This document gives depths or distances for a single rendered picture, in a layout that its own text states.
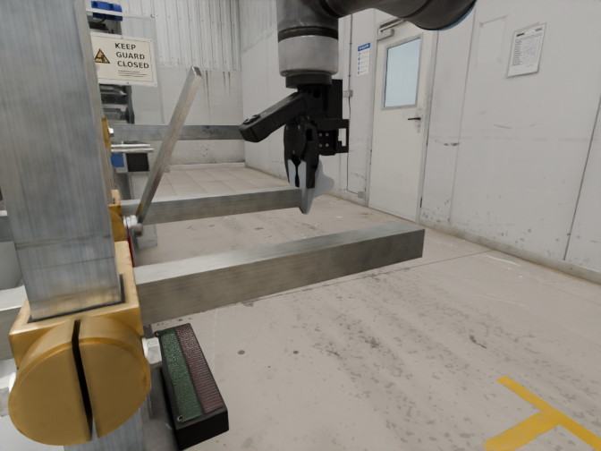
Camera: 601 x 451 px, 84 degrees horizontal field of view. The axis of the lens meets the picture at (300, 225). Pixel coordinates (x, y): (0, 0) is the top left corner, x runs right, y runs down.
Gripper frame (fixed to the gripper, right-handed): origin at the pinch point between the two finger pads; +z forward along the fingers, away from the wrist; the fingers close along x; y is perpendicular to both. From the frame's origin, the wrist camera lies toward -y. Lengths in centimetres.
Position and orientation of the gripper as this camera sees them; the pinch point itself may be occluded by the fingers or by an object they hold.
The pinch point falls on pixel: (300, 207)
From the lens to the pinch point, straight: 56.0
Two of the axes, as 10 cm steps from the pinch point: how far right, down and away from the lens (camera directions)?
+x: -4.8, -2.3, 8.5
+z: 0.3, 9.6, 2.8
